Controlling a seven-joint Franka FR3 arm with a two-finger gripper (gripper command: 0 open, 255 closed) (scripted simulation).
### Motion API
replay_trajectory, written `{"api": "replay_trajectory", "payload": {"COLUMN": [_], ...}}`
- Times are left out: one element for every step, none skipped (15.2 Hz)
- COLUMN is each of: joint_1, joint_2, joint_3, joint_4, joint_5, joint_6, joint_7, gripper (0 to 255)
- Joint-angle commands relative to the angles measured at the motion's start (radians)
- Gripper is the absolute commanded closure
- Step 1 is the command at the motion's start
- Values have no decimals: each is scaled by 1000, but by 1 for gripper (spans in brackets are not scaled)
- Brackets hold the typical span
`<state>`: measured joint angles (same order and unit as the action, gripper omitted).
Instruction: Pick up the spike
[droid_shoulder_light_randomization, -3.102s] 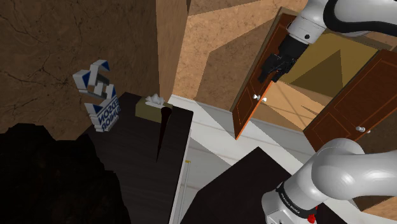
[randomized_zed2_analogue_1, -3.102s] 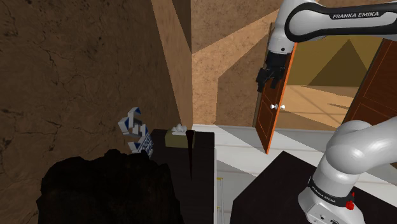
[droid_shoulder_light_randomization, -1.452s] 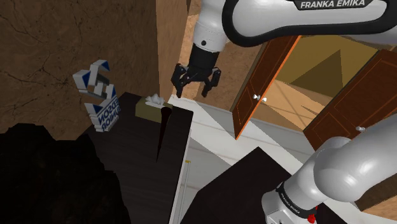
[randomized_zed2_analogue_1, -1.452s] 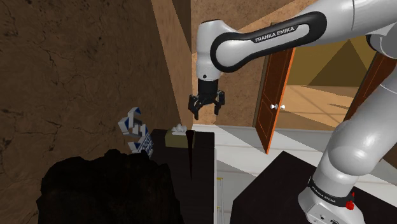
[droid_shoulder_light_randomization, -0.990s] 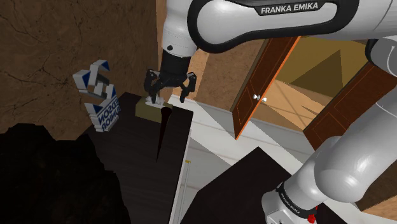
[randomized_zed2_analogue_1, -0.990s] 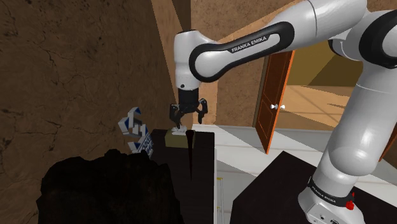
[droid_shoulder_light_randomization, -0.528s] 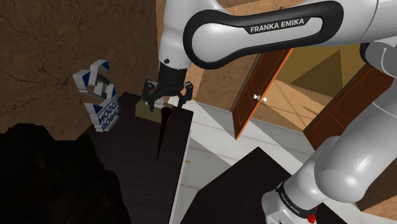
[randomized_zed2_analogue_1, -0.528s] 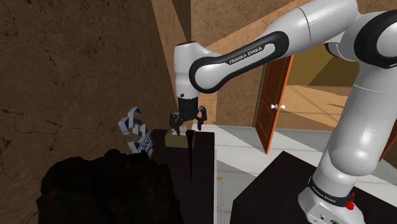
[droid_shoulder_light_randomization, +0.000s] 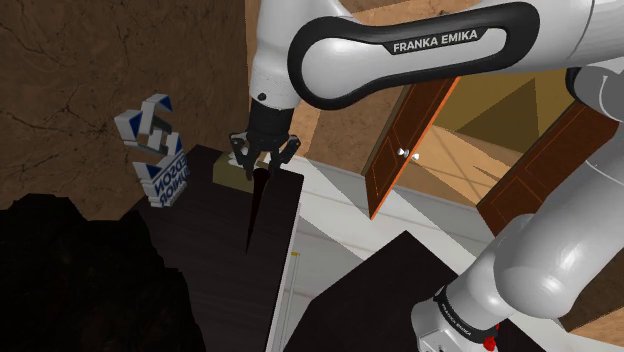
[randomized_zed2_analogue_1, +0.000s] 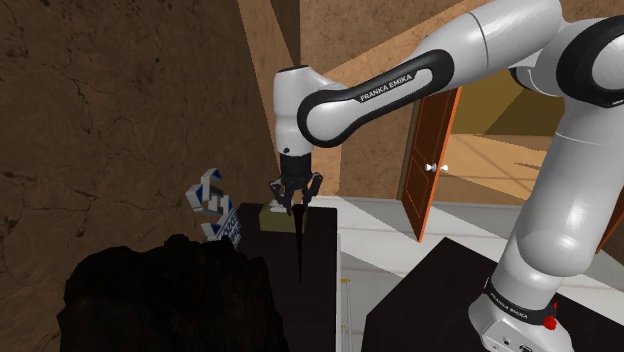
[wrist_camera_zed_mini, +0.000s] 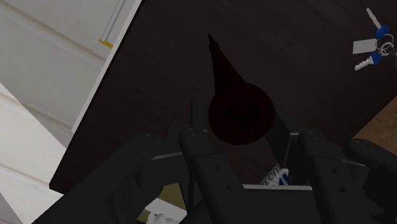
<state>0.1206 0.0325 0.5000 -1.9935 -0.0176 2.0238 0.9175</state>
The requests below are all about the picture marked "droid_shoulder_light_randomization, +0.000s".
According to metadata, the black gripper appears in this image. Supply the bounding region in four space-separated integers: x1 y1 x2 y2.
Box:
229 98 302 182

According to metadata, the olive tissue box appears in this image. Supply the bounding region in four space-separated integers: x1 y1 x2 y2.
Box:
212 150 270 195

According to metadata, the white and blue folded toy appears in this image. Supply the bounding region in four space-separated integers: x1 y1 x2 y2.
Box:
113 92 189 209

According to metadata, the dark wooden table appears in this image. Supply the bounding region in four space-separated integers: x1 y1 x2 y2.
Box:
127 143 305 352

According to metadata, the brown door with white knob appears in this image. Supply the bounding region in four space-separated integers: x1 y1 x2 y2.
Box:
362 76 461 222

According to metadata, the dark robot stand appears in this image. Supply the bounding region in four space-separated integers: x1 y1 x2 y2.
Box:
284 229 547 352

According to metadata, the plain brown door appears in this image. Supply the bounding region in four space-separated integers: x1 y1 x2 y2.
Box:
476 99 621 237

